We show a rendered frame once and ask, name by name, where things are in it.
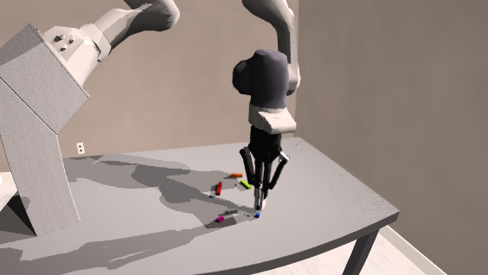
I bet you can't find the lime green rod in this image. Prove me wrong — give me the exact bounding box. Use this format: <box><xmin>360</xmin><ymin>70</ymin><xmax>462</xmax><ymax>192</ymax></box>
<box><xmin>241</xmin><ymin>180</ymin><xmax>251</xmax><ymax>189</ymax></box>

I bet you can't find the red rod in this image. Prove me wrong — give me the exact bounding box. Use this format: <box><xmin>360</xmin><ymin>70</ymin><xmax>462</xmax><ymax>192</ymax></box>
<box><xmin>216</xmin><ymin>182</ymin><xmax>222</xmax><ymax>195</ymax></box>

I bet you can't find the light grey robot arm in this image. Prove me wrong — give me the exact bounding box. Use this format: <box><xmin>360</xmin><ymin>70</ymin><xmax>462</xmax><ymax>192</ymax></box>
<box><xmin>37</xmin><ymin>0</ymin><xmax>300</xmax><ymax>135</ymax></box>

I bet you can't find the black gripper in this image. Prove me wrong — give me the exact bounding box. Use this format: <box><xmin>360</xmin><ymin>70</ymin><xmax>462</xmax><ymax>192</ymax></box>
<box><xmin>240</xmin><ymin>125</ymin><xmax>290</xmax><ymax>210</ymax></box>

